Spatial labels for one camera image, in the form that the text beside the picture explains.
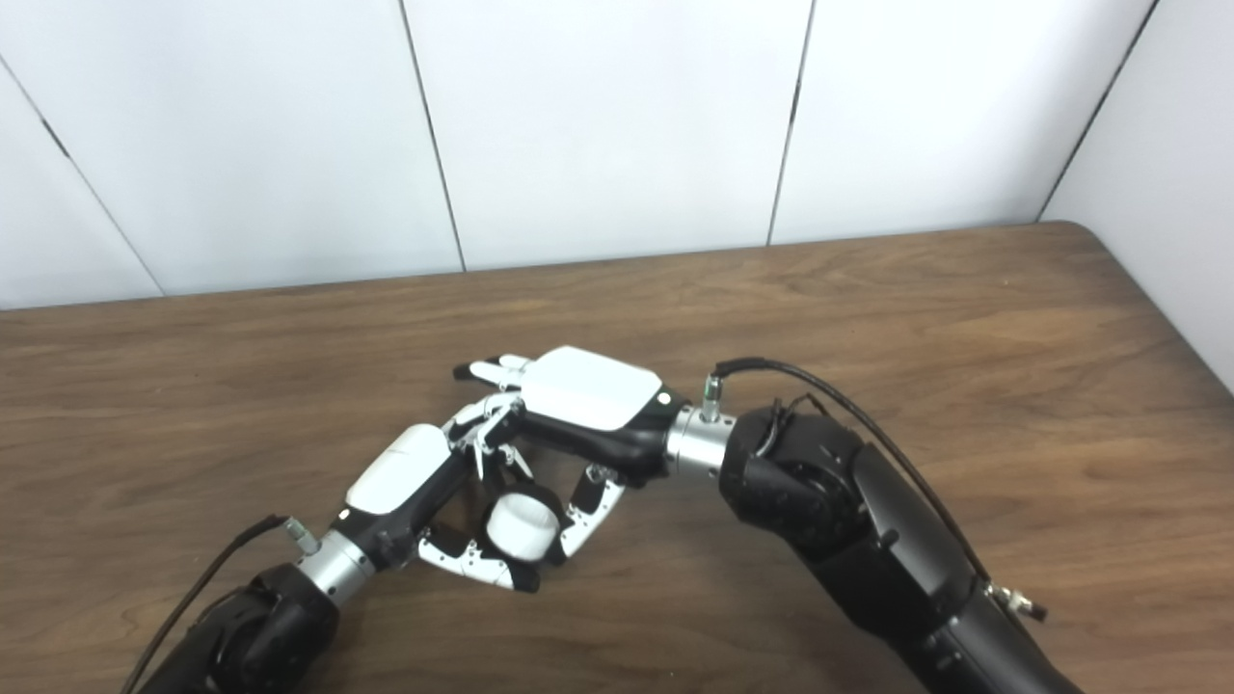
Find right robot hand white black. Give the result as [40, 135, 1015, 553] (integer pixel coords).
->
[453, 345, 690, 565]

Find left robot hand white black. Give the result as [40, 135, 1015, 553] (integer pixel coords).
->
[333, 393, 543, 594]

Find round black part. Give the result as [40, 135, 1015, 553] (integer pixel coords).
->
[479, 479, 572, 570]

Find white plastic ring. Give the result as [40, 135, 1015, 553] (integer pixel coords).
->
[485, 493, 562, 562]

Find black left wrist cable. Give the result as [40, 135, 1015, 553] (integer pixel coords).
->
[121, 514, 319, 694]

